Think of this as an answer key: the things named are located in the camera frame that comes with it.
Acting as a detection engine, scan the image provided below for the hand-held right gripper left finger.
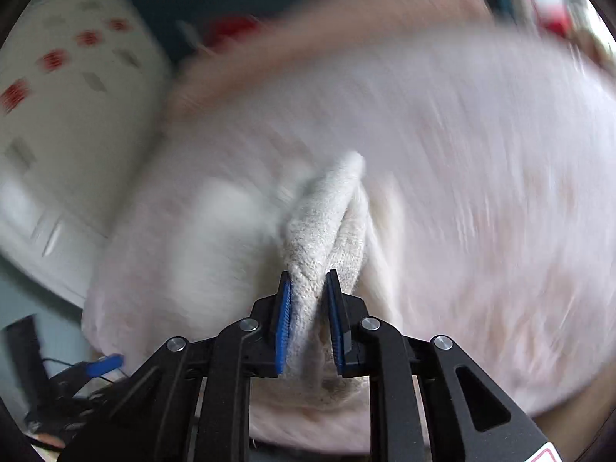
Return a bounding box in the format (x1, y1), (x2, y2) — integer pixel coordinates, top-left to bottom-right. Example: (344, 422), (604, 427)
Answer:
(60, 270), (294, 462)

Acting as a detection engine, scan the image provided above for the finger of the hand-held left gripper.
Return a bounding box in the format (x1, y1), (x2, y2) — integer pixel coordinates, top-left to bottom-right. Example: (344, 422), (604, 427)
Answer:
(48, 353), (127, 395)

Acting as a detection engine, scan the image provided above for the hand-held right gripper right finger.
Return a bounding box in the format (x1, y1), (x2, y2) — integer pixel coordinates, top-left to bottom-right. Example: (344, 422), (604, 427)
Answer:
(325, 269), (559, 462)

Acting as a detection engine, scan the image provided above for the cream sweater with black hearts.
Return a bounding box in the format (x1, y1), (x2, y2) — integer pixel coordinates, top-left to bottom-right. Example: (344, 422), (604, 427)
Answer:
(94, 151), (386, 410)

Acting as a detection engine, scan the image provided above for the white wardrobe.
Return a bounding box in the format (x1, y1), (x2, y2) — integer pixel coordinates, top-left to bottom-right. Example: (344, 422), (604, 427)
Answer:
(0, 0), (175, 310)

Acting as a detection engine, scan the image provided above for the red pillow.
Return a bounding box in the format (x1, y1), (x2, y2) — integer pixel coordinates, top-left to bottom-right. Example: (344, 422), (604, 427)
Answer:
(206, 13), (263, 51)

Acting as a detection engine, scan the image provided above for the red cloth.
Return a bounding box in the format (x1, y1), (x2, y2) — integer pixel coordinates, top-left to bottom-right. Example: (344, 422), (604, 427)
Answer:
(536, 5), (571, 37)

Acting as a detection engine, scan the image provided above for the white crumpled cloth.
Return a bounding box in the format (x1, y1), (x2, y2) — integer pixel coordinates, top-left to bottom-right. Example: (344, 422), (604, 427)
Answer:
(570, 24), (616, 75)

